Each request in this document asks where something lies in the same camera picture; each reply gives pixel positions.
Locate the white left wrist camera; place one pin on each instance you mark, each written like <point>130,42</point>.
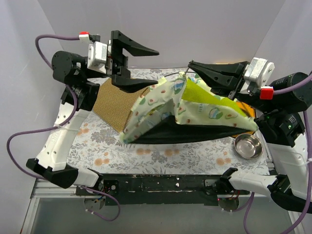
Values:
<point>97,52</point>

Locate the floral patterned tablecloth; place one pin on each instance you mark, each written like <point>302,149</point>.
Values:
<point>97,147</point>

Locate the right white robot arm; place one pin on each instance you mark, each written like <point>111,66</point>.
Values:
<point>280,103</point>

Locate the loose steel pet bowl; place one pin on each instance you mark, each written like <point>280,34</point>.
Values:
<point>248,146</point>

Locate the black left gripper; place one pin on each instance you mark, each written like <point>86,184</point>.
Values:
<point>116,58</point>

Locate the aluminium frame rail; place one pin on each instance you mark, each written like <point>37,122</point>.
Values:
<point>54,210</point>

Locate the green avocado print pet tent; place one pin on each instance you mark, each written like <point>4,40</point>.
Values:
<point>184,110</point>

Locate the yellow double pet bowl stand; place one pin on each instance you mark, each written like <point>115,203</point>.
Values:
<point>248,110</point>

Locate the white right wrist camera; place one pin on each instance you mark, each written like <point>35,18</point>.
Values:
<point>259,68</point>

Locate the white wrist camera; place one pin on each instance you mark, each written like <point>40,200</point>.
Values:
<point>97,52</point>
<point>259,68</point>

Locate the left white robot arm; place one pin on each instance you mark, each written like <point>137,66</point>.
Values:
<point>77,101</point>

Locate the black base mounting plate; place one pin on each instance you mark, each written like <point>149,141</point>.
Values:
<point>133,189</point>

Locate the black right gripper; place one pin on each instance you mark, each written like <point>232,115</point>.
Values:
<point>240,79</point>

